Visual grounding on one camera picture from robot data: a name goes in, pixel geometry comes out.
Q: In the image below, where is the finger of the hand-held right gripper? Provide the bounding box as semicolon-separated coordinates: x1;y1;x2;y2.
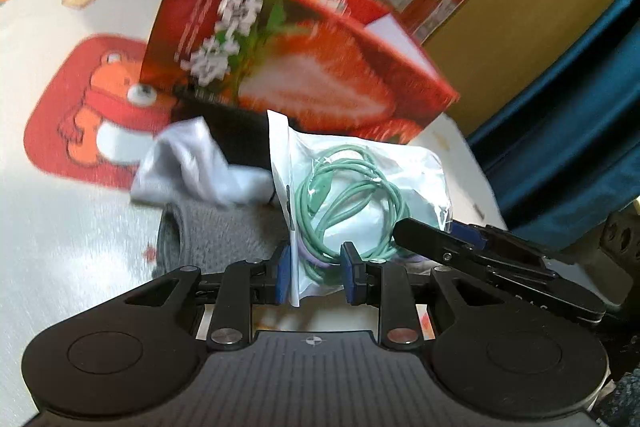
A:
470;226;576;282
392;217;488;265

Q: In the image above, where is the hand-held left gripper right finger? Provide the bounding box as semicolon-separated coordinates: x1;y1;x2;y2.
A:
340;242;503;352

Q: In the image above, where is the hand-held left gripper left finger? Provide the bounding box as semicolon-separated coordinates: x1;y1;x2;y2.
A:
124;243;292;352

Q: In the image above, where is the green cable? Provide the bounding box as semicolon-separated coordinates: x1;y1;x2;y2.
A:
292;145;426;289
266;109;454;309

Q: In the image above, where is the red strawberry print cardboard box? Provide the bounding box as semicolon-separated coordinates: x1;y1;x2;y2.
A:
140;0;461;146

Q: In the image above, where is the grey knitted cloth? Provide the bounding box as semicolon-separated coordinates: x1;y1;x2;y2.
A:
156;201;292;279

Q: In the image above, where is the beige power strip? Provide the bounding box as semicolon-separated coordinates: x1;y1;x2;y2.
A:
599;201;640;259

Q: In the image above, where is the teal curtain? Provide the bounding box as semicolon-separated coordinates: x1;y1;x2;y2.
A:
465;0;640;254

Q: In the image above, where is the white sock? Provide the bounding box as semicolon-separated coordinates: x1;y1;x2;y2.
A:
131;117;275;208

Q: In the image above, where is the black cloth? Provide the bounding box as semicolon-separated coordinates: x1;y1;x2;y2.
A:
172;99;277;204

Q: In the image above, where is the wooden board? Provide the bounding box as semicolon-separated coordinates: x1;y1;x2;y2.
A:
420;0;640;138

